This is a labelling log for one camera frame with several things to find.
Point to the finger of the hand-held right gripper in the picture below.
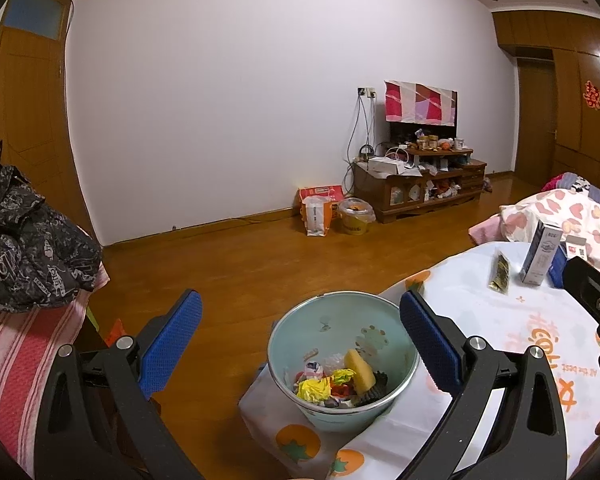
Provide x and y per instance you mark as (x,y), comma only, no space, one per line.
(587,285)

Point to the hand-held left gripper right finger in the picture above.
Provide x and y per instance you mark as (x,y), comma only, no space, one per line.
(430,345)

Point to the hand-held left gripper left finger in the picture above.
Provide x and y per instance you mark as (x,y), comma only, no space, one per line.
(172,340)

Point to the yellow sponge piece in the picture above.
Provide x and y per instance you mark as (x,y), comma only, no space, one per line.
(359,370)

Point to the small clear plastic wrapper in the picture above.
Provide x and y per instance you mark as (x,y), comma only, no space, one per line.
(335,362)

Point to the red gold print wrapper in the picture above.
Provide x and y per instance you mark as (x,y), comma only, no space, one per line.
(341,390)

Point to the teal metal bucket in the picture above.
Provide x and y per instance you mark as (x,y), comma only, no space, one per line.
(330,320)

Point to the yellow wrapper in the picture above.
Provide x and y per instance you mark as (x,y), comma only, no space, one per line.
(315,390)

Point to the blue milk carton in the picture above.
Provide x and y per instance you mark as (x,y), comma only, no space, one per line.
(575,247)

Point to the white milk carton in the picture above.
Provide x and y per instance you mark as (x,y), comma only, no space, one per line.
(542,255)

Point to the orange crumpled cloth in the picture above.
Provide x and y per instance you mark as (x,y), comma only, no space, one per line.
(115,332)

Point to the fruit print white tablecloth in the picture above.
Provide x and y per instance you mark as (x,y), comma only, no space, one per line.
(480,300)

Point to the green flat board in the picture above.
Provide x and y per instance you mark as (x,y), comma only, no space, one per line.
(92,317)

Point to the dark green gold wrapper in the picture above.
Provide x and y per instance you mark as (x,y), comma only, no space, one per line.
(500,272)

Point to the white heart print quilt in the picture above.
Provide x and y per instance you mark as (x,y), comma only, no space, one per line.
(530,210)

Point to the black white printed cloth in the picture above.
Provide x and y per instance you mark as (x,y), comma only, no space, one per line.
(580,185)

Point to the bed with pink sheet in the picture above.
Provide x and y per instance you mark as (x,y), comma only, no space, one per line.
(485,232)

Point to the yellow plastic tub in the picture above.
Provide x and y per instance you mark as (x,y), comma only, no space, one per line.
(355,220)

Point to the brown wooden wardrobe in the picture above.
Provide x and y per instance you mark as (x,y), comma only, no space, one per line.
(580,130)

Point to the wooden television cabinet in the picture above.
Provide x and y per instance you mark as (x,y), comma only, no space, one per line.
(380,195)

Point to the pink striped blanket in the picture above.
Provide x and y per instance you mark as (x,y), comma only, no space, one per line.
(15,360)

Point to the white orange paper bag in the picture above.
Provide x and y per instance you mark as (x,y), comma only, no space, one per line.
(315,217)

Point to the black printed jacket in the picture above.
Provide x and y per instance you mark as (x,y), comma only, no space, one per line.
(25,250)

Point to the plain brown wooden door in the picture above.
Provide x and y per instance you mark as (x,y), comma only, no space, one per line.
(536,115)

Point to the white flat box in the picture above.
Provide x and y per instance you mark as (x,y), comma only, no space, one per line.
(385,166)

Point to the orange cardboard box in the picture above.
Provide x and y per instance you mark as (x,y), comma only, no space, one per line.
(325,192)

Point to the red paper decoration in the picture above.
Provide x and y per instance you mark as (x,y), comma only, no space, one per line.
(592,95)

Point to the black television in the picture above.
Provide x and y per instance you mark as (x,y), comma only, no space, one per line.
(405,132)

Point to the wooden door with glass transom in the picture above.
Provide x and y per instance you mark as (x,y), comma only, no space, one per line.
(30,110)

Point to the wall socket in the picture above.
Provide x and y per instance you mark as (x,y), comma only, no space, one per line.
(366,92)

